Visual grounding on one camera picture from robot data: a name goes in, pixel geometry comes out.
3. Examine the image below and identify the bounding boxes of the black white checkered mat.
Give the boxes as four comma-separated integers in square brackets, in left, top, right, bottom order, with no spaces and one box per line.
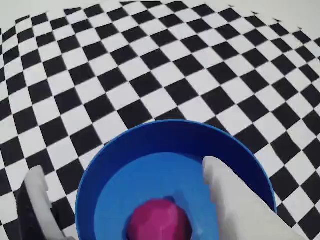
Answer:
[0,0,320,240]

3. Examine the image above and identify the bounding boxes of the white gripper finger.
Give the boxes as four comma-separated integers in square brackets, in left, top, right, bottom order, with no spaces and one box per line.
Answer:
[16,165,76,240]
[201,156,312,240]

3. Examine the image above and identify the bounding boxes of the blue round box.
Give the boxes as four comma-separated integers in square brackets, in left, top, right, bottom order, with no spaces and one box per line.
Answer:
[74,119,277,240]

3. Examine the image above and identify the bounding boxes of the pink ball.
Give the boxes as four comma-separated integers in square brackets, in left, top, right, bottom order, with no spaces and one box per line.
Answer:
[127,198,194,240]

